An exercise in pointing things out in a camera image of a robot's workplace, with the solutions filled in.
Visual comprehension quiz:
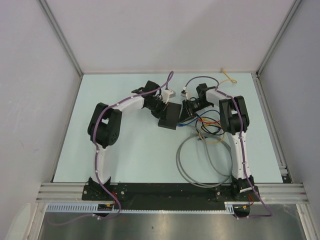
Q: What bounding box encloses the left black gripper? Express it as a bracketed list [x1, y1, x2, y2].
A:
[146, 98, 169, 122]

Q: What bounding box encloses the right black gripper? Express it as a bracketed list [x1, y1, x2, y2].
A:
[178, 99, 213, 124]

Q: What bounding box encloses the black network switch box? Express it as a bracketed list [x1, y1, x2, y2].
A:
[157, 102, 182, 130]

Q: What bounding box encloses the blue patch cable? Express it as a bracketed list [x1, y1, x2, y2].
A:
[176, 109, 222, 128]

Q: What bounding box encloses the black patch cable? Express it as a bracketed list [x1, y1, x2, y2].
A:
[196, 116, 226, 137]

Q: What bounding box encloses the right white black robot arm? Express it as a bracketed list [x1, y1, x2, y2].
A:
[179, 83, 259, 201]

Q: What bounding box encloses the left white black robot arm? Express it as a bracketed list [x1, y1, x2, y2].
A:
[87, 80, 178, 200]

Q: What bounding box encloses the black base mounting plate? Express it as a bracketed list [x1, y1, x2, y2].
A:
[81, 181, 259, 211]

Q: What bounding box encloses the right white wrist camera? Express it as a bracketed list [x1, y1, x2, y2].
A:
[180, 87, 190, 100]

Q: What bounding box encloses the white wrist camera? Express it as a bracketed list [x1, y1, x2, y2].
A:
[161, 89, 176, 103]
[180, 87, 190, 100]

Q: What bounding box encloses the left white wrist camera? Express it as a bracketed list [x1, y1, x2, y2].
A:
[161, 89, 176, 103]

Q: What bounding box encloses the grey coiled network cable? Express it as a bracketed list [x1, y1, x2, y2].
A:
[175, 124, 235, 188]

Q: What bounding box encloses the aluminium front frame rail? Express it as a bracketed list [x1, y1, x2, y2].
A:
[36, 182, 309, 204]

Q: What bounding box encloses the slotted grey cable duct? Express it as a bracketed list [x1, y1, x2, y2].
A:
[46, 202, 234, 215]

